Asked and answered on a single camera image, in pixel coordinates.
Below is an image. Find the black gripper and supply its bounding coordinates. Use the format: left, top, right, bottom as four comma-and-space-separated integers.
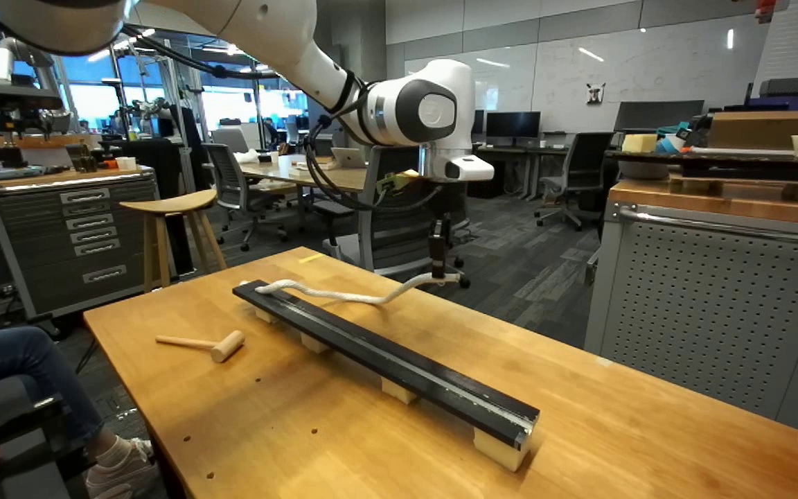
419, 175, 464, 283

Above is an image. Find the teal object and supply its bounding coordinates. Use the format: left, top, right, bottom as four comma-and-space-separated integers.
655, 121, 699, 156

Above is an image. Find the grey mesh office chair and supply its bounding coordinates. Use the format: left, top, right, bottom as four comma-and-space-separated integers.
358, 178, 468, 290

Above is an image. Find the black office chair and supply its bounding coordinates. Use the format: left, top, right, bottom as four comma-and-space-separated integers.
536, 129, 616, 233

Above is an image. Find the wooden office desk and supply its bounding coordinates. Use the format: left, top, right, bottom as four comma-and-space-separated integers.
235, 149, 368, 196

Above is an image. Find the silver-armed office chair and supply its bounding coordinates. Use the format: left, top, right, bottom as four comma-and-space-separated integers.
202, 142, 278, 251

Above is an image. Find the small wooden mallet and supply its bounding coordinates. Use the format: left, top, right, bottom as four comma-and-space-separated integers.
153, 326, 248, 366

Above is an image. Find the grey monitor back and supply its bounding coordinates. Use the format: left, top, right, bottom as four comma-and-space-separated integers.
613, 96, 709, 136

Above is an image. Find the wooden stool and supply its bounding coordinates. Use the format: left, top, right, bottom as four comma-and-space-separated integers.
119, 186, 228, 287

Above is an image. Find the grey perforated wood-top cabinet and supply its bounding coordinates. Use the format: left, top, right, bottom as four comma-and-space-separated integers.
584, 178, 798, 431

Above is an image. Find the brown wooden box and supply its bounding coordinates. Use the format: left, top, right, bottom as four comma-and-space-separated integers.
708, 107, 798, 153

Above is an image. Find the grey drawer cabinet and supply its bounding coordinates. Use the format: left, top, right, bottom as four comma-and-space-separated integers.
0, 164, 165, 322

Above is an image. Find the dark grey box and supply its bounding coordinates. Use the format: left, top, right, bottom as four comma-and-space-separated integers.
746, 74, 798, 113

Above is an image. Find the light sneaker shoe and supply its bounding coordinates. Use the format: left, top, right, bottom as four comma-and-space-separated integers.
80, 436, 162, 499

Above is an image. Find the person's leg in jeans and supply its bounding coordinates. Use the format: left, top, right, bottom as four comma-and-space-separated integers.
0, 323, 106, 451

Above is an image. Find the metal shelving rack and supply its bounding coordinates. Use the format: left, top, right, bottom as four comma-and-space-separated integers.
0, 17, 79, 172

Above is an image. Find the grey seat cushion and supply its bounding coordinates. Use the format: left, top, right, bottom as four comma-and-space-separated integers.
0, 370, 79, 499

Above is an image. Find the long black rail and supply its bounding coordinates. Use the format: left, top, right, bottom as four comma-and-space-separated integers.
230, 278, 544, 451

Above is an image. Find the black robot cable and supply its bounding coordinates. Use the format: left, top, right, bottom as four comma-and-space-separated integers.
299, 107, 379, 212

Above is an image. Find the wall whiteboard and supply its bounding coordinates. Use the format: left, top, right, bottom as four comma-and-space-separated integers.
403, 22, 766, 136

